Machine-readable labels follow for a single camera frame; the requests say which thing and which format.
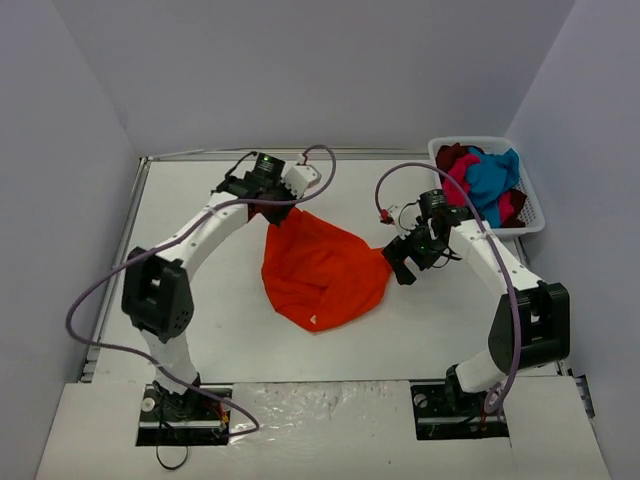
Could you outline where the blue t shirt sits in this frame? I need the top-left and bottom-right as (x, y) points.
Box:
(464, 147), (527, 229)

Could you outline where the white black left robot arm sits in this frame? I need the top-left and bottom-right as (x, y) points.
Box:
(121, 153), (321, 418)

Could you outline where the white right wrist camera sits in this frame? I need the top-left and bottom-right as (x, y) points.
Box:
(379, 202), (417, 238)

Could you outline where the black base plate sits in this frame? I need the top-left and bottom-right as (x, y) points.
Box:
(410, 381), (509, 441)
(136, 384), (230, 447)

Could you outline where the thin black cable loop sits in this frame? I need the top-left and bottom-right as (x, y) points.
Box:
(154, 441), (191, 472)

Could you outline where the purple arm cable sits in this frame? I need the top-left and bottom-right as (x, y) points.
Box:
(374, 163), (524, 416)
(66, 144), (336, 441)

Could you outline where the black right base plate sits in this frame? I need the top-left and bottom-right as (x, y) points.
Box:
(410, 381), (509, 441)

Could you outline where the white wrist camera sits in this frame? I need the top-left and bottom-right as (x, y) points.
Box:
(282, 164), (322, 199)
(379, 202), (417, 238)

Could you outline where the pink t shirt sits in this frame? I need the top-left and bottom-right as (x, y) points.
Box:
(441, 153), (521, 226)

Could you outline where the white plastic laundry basket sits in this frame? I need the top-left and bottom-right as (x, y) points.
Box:
(428, 136), (545, 239)

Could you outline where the orange t shirt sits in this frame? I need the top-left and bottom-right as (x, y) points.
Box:
(261, 208), (392, 334)

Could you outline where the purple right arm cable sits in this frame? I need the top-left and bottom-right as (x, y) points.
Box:
(374, 163), (524, 416)

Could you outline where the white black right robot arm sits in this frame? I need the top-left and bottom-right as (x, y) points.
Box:
(381, 190), (571, 413)

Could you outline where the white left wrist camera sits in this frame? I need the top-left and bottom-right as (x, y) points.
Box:
(282, 164), (322, 199)

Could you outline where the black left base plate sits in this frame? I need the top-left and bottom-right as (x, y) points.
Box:
(136, 384), (230, 447)

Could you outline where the dark red t shirt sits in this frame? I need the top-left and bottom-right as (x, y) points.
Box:
(436, 143), (484, 175)

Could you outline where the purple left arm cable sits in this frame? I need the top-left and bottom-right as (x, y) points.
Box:
(66, 144), (336, 441)

